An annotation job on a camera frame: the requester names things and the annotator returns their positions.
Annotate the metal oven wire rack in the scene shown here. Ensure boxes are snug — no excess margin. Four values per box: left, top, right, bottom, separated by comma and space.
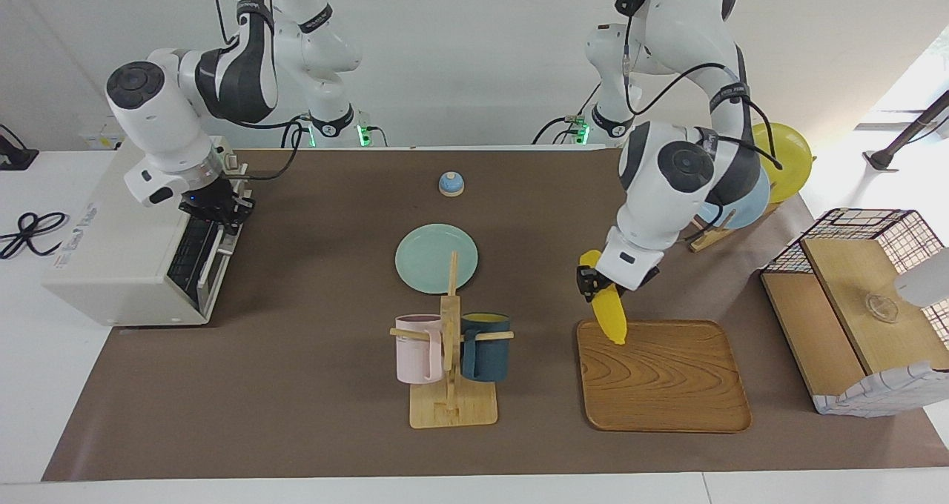
169, 219, 223, 305

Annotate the small clear glass item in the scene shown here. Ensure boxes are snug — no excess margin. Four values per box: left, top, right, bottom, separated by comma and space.
864, 293, 901, 324

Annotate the pink mug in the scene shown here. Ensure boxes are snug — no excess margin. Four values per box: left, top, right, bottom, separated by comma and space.
394, 314, 445, 385

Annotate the wooden serving tray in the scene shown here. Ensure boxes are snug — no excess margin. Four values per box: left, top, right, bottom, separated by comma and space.
576, 319, 753, 434

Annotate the dark blue mug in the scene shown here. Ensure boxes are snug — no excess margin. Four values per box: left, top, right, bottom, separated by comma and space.
460, 311, 512, 383

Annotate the mint green plate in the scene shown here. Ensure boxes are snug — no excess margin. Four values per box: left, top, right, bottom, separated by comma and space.
394, 224, 480, 296

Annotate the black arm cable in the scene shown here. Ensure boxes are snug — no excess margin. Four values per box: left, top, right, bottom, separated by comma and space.
623, 15, 784, 171
239, 115, 312, 183

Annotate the white power strip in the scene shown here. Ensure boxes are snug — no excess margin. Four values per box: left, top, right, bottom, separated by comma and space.
80, 115, 127, 151

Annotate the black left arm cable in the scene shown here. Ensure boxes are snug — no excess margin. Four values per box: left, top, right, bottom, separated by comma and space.
623, 15, 784, 171

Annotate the yellow corn cob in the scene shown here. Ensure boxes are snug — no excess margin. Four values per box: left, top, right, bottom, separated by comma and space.
580, 250, 629, 346

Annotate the wooden mug rack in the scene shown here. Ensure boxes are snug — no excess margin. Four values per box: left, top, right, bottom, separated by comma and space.
389, 251, 515, 429

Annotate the brown table mat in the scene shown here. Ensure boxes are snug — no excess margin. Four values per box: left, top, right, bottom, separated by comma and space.
41, 147, 949, 483

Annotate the black stand leg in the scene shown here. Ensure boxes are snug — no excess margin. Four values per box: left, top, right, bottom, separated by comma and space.
864, 89, 949, 173

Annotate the wooden shelf with wire basket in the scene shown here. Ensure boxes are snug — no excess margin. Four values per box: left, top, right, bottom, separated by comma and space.
760, 208, 949, 418

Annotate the black base cable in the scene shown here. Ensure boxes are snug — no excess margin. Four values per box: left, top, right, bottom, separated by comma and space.
532, 82, 603, 146
280, 113, 388, 149

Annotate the light blue plate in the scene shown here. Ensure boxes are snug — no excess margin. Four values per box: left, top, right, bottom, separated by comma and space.
697, 167, 773, 231

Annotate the white rounded device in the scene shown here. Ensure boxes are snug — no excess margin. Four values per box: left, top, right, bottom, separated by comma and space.
893, 248, 949, 309

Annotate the yellow plate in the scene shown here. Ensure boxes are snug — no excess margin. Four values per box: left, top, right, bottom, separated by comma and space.
750, 122, 815, 205

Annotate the black clamp object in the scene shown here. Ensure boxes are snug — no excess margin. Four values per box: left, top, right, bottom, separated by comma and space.
0, 124, 40, 172

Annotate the cream toaster oven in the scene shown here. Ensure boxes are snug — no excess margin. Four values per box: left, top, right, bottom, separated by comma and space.
42, 137, 250, 327

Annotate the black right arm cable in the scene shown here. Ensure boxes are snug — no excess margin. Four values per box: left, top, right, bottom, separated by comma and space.
239, 115, 312, 183

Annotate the glass oven door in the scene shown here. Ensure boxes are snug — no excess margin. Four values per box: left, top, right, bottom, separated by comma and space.
194, 193, 253, 321

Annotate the white checked cloth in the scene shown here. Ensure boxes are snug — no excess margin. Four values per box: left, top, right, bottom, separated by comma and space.
812, 361, 949, 418

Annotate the wooden plate rack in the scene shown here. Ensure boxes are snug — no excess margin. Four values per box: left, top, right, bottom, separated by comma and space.
686, 202, 783, 253

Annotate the black looped cable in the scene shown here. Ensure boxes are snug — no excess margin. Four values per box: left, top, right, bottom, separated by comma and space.
0, 211, 70, 260

